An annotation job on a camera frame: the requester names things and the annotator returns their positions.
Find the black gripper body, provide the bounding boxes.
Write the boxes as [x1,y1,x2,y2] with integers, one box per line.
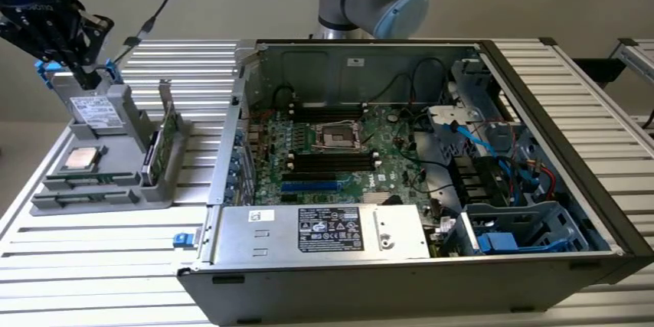
[0,0,117,72]

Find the black RAM slot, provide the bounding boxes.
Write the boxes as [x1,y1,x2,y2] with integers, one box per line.
[291,103,365,109]
[286,151,381,158]
[291,111,367,117]
[286,161,382,168]
[286,156,382,163]
[291,107,366,113]
[286,166,384,173]

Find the hard disk with blue carrier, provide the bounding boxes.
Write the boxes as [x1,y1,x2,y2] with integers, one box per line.
[32,57,123,131]

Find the grey parts rack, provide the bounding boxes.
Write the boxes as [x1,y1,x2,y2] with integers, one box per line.
[28,70,194,217]

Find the silver CPU chip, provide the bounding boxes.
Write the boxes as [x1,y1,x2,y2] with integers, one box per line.
[59,146,107,172]

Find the blue case latch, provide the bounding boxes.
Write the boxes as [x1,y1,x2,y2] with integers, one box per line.
[173,231,199,248]

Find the black expansion slot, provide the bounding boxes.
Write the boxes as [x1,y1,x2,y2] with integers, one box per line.
[281,172,339,183]

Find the CPU socket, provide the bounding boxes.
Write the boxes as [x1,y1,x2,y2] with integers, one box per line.
[305,121,369,152]

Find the blue expansion slot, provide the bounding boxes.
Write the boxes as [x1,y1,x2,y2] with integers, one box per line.
[279,181,343,194]

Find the silver power supply unit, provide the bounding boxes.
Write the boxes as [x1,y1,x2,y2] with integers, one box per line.
[207,204,432,262]

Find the green motherboard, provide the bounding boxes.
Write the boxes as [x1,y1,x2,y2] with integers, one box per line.
[238,103,448,221]

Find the metal disk bay cage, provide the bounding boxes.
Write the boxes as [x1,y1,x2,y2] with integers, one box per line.
[428,57,522,154]

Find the open grey PC case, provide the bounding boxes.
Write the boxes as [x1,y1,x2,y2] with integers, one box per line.
[175,38,654,327]

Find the grey disk bay blue rails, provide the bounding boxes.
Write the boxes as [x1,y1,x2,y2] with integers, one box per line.
[444,200,590,257]

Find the metal slat side table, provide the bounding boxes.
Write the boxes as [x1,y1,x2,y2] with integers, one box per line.
[612,38,654,131]

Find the graphics card with metal bracket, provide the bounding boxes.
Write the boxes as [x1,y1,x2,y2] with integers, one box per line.
[142,79,185,187]

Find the black cable with connector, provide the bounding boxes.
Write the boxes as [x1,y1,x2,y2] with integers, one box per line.
[111,0,189,64]

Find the black looped wire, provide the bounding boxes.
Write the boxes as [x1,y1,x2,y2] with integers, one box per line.
[367,57,452,106]

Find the blue data wire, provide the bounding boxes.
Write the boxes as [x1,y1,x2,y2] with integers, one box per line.
[448,121,536,208]

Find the red wire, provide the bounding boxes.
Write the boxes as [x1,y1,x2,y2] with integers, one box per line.
[534,161,562,192]

